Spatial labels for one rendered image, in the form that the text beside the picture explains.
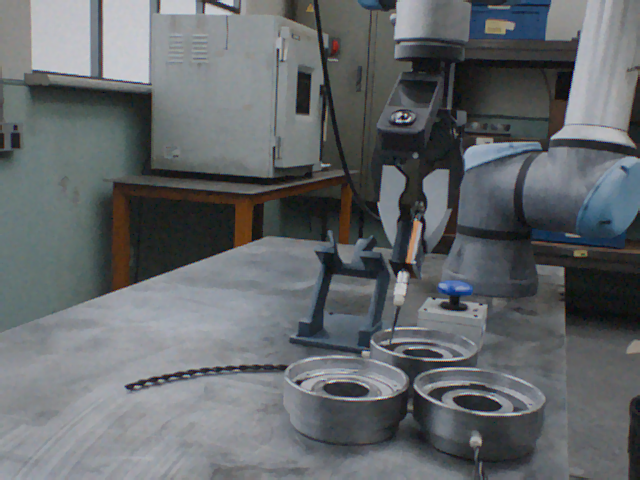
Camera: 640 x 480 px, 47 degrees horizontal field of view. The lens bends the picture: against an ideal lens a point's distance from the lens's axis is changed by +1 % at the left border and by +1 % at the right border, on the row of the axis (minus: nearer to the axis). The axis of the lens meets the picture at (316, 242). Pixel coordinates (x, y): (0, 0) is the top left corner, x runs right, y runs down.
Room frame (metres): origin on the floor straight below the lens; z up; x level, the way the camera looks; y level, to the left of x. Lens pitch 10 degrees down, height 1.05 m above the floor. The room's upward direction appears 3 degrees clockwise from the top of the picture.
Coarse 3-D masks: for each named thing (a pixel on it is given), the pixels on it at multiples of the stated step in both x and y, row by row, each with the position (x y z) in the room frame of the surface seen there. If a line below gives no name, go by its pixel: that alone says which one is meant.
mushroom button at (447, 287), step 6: (444, 282) 0.83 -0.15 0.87; (450, 282) 0.83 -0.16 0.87; (456, 282) 0.83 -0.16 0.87; (462, 282) 0.83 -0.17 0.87; (438, 288) 0.83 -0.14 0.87; (444, 288) 0.82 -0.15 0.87; (450, 288) 0.81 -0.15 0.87; (456, 288) 0.81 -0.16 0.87; (462, 288) 0.81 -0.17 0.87; (468, 288) 0.82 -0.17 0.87; (450, 294) 0.81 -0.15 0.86; (456, 294) 0.81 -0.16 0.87; (462, 294) 0.81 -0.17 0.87; (468, 294) 0.81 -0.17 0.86; (450, 300) 0.83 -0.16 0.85; (456, 300) 0.82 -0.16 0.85
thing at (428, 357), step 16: (384, 336) 0.73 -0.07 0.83; (400, 336) 0.75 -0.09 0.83; (416, 336) 0.75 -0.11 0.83; (432, 336) 0.75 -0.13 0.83; (448, 336) 0.74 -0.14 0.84; (384, 352) 0.67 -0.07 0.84; (400, 352) 0.70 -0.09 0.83; (416, 352) 0.72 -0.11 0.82; (432, 352) 0.72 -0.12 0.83; (448, 352) 0.71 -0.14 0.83; (464, 352) 0.71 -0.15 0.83; (400, 368) 0.65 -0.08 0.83; (416, 368) 0.65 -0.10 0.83; (432, 368) 0.65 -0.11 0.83
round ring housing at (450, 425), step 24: (432, 384) 0.61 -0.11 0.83; (456, 384) 0.62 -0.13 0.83; (504, 384) 0.62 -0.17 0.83; (528, 384) 0.60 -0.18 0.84; (432, 408) 0.55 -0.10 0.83; (456, 408) 0.53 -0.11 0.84; (480, 408) 0.60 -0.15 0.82; (504, 408) 0.57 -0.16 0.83; (432, 432) 0.55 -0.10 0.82; (456, 432) 0.53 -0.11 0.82; (480, 432) 0.53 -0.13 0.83; (504, 432) 0.53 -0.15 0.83; (528, 432) 0.54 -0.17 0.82; (456, 456) 0.54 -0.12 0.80; (480, 456) 0.53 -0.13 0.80; (504, 456) 0.53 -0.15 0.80
